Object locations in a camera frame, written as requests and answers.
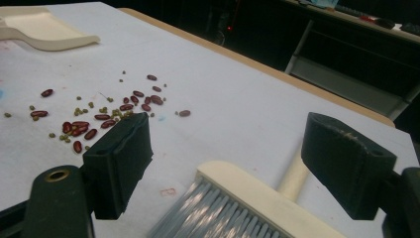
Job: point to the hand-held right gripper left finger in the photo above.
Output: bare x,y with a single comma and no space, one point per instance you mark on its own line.
120,158

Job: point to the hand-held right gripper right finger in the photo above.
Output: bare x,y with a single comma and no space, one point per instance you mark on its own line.
343,158

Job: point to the pile of red and green beans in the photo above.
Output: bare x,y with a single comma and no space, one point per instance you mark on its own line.
102,116

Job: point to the cream brush with grey bristles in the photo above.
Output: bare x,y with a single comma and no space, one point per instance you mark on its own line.
251,195

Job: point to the cream plastic dustpan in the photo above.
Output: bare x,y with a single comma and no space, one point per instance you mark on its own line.
43,29

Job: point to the white-framed desk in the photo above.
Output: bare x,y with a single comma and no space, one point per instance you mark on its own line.
350,86

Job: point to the wooden table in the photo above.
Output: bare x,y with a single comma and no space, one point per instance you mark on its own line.
264,68

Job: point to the white table mat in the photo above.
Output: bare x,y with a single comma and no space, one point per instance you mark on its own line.
231,109

